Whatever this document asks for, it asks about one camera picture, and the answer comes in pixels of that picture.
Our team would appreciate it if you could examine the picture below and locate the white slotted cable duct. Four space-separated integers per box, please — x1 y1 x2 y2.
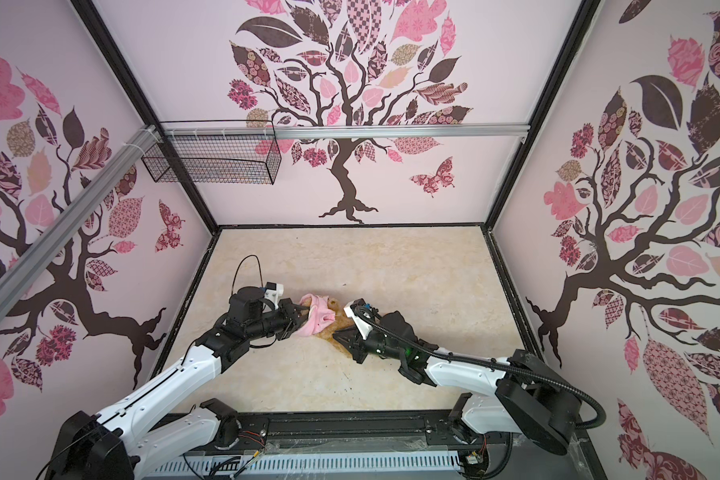
147 451 462 479

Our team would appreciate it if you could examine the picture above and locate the aluminium rail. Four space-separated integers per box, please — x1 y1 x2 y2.
163 123 530 140
0 126 159 323

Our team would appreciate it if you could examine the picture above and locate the brown teddy bear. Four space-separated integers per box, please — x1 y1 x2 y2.
315 297 355 350

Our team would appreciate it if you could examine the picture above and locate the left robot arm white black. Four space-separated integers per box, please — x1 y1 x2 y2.
38 283 309 479

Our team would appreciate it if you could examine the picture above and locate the left aluminium rail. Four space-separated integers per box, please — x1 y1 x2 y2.
0 126 159 323

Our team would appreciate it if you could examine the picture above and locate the back aluminium rail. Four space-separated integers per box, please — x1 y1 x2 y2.
163 123 530 140

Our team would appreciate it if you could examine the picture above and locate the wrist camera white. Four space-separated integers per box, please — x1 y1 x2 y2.
344 299 378 329
263 282 284 310

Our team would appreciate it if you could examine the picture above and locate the pink knitted bear sweater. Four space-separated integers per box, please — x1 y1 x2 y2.
294 293 336 337

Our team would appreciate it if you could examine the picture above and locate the black wire basket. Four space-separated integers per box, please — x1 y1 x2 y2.
141 120 282 185

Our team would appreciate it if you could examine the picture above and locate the left camera black cable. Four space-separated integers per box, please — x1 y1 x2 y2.
232 254 265 295

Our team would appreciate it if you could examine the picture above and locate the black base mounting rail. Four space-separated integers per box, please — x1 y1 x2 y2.
155 407 583 451

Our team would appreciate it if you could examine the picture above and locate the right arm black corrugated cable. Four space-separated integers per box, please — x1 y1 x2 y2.
350 308 607 430

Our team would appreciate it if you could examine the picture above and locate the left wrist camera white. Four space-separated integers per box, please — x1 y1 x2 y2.
263 282 284 310

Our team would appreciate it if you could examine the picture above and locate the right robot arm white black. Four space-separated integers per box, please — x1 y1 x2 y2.
332 304 582 455

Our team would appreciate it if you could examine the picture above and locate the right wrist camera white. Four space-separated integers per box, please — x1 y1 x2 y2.
344 299 378 329

